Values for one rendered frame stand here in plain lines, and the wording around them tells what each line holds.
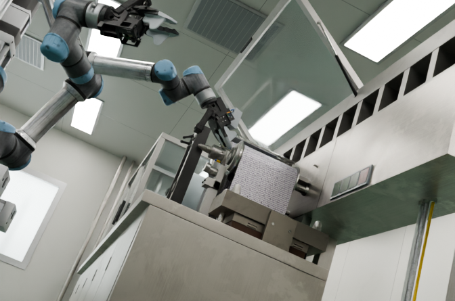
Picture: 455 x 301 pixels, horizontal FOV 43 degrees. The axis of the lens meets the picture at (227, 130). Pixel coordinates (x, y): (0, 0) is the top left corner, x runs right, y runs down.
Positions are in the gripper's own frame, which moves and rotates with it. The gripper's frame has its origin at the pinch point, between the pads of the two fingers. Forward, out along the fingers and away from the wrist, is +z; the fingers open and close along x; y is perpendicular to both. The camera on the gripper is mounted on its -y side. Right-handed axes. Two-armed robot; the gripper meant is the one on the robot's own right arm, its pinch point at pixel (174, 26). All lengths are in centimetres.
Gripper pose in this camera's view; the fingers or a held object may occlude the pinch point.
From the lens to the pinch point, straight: 160.4
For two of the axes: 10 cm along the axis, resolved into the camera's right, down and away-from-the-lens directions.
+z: 9.3, 2.3, -2.7
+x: -0.9, -5.8, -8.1
